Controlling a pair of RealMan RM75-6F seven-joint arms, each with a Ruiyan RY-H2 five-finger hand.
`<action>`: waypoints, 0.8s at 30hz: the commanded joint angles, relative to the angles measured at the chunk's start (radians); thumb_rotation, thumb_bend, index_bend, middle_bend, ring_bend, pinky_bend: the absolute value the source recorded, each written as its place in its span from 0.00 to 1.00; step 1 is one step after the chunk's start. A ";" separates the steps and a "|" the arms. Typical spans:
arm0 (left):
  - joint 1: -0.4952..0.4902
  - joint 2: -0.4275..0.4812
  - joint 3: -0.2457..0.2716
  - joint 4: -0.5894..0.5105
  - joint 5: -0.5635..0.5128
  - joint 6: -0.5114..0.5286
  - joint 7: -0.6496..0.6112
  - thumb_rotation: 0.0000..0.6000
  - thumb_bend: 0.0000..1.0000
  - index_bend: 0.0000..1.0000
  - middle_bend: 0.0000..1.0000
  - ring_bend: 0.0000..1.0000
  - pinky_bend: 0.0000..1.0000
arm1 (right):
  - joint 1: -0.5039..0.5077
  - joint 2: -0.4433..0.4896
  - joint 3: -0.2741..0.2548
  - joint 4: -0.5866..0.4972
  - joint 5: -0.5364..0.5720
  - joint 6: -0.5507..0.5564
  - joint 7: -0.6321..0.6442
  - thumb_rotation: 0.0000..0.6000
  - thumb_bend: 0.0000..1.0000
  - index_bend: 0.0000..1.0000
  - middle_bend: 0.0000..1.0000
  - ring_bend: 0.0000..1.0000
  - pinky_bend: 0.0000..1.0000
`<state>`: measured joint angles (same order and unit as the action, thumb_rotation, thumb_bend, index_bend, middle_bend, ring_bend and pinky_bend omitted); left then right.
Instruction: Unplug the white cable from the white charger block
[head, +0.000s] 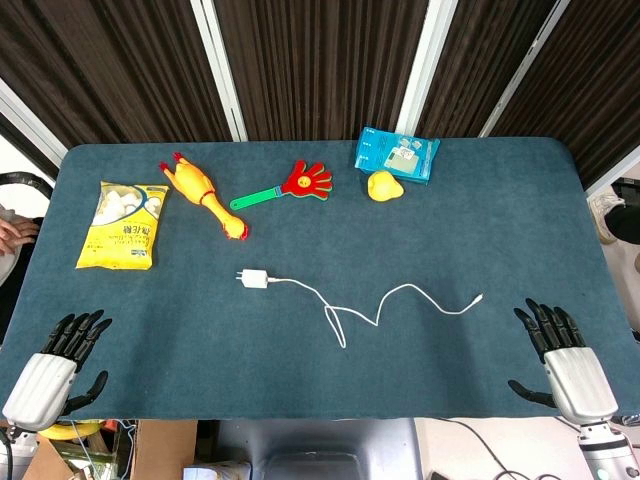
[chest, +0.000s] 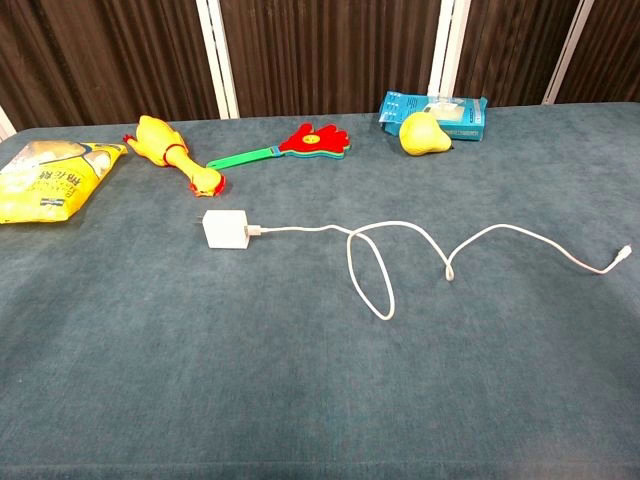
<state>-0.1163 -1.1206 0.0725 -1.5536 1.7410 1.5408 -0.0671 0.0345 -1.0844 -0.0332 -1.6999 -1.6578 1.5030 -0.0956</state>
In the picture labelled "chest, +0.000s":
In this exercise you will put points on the white wall charger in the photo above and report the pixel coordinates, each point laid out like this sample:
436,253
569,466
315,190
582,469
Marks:
225,229

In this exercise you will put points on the red hand clapper toy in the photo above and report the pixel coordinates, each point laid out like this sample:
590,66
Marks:
315,139

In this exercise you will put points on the teal velvet tablecloth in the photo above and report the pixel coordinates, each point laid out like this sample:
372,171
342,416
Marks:
300,375

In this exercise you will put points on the yellow pear toy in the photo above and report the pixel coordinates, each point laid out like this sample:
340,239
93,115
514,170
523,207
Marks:
422,135

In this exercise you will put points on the blue plastic packet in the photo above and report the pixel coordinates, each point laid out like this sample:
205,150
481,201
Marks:
400,107

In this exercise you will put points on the dark brown pleated curtain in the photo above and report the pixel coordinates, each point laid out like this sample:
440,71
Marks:
100,60
615,50
330,55
510,50

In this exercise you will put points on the yellow rubber chicken toy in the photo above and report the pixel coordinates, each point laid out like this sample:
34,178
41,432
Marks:
155,140

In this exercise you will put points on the yellow snack bag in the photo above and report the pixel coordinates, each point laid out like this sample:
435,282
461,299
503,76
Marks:
45,190

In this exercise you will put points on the white frame post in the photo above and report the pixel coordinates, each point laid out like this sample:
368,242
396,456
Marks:
217,60
571,50
4,125
447,50

